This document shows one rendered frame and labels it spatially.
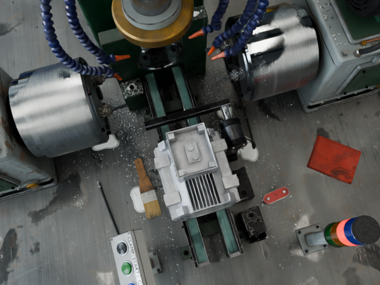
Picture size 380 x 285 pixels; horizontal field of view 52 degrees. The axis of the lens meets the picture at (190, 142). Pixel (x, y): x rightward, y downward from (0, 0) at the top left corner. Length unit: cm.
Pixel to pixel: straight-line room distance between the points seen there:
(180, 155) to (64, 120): 31
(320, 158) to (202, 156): 50
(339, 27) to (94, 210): 91
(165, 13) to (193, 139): 32
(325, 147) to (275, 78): 38
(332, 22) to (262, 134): 43
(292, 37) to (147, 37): 41
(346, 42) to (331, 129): 38
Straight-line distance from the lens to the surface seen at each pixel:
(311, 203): 132
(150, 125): 109
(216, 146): 102
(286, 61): 108
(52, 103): 104
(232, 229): 116
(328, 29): 112
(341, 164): 136
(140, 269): 99
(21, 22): 166
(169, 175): 102
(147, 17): 86
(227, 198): 98
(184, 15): 88
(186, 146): 97
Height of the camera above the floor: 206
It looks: 73 degrees down
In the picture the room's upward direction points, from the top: 4 degrees counter-clockwise
